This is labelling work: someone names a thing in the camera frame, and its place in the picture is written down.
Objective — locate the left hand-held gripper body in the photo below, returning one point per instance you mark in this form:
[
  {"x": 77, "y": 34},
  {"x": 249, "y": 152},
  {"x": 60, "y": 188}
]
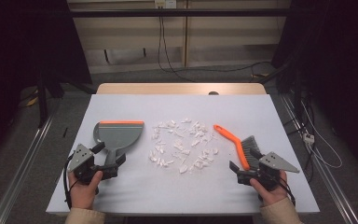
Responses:
[{"x": 80, "y": 157}]

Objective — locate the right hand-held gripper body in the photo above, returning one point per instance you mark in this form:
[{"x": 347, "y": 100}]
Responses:
[{"x": 275, "y": 163}]

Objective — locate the grey dustpan with orange edge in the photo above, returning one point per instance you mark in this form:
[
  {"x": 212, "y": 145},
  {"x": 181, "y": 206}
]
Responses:
[{"x": 118, "y": 137}]

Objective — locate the orange brush with grey bristles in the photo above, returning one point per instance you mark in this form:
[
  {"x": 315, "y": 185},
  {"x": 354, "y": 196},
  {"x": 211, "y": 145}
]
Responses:
[{"x": 230, "y": 137}]

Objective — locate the pile of white paper scraps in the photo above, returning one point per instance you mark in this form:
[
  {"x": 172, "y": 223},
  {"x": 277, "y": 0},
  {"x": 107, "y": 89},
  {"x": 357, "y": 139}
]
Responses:
[{"x": 180, "y": 146}]

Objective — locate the person's right hand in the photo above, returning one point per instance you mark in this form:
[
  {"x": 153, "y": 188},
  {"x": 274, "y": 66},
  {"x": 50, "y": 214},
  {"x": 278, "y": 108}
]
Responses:
[{"x": 273, "y": 196}]

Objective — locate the person's left hand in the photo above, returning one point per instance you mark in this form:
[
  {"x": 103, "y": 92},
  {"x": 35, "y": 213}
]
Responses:
[{"x": 82, "y": 194}]

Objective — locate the white power strip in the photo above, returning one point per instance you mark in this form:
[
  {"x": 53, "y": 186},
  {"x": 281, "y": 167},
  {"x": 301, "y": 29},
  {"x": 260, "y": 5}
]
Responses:
[{"x": 308, "y": 138}]

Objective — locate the white table mat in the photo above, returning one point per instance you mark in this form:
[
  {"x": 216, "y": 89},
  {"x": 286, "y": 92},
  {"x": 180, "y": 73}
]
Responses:
[{"x": 174, "y": 105}]

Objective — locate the black curtain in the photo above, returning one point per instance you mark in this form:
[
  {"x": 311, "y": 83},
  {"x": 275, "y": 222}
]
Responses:
[
  {"x": 338, "y": 62},
  {"x": 28, "y": 40}
]

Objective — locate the black horizontal bar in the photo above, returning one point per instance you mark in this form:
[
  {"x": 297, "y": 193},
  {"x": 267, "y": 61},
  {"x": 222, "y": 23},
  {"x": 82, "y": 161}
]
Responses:
[{"x": 180, "y": 13}]

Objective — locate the aluminium floor rail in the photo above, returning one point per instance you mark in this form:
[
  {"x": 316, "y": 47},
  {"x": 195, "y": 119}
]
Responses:
[
  {"x": 326, "y": 177},
  {"x": 21, "y": 161}
]

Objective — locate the white wall socket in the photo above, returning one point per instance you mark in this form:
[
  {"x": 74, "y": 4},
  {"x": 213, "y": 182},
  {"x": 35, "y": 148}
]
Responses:
[{"x": 165, "y": 3}]

